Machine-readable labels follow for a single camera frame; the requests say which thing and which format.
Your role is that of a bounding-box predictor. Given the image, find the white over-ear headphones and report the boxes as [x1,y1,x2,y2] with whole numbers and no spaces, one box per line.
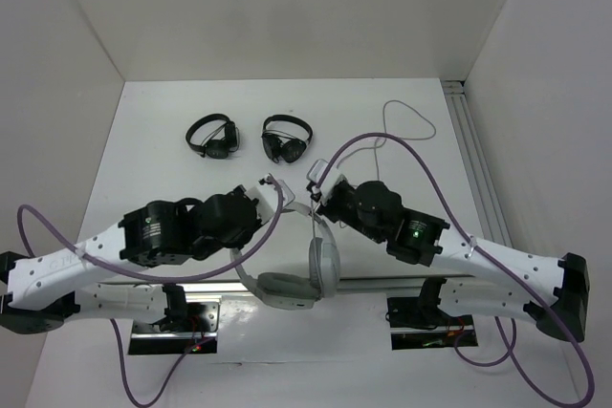
[229,202,341,310]

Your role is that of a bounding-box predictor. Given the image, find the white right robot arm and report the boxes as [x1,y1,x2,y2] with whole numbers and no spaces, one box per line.
[307,178,590,342]

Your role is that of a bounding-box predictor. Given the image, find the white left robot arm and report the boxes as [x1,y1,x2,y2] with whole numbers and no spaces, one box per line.
[1,182,284,335]

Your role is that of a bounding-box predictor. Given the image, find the black headphones with silver band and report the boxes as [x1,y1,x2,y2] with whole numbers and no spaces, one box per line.
[185,114,240,160]

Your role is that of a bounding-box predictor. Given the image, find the black headphones with thin band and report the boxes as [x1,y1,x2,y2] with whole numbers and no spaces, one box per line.
[261,115,314,163]

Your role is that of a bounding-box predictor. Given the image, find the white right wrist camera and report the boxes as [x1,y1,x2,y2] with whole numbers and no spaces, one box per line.
[306,159,346,204]

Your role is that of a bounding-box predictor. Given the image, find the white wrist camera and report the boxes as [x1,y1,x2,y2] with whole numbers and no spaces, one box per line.
[306,159,346,204]
[246,176,295,223]

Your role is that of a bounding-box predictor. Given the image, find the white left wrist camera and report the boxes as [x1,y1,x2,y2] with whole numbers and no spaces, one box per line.
[246,176,295,223]

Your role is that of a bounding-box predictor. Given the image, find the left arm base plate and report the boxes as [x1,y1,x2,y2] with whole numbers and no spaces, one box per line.
[128,299,220,355]

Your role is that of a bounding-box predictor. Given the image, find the aluminium side rail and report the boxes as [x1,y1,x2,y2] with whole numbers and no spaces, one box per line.
[441,80,513,247]

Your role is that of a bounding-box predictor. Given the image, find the aluminium front rail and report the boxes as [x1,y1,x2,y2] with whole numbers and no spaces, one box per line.
[184,273,470,299]

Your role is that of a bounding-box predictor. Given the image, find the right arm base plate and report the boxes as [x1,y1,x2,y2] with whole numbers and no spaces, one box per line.
[385,297,478,351]

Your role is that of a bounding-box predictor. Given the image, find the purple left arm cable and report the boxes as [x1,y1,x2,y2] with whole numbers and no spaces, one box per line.
[17,176,283,407]

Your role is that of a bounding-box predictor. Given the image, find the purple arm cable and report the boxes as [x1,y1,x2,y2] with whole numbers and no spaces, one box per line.
[17,176,283,407]
[319,133,592,408]

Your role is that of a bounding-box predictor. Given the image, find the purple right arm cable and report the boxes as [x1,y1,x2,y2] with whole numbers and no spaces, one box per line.
[319,133,592,408]

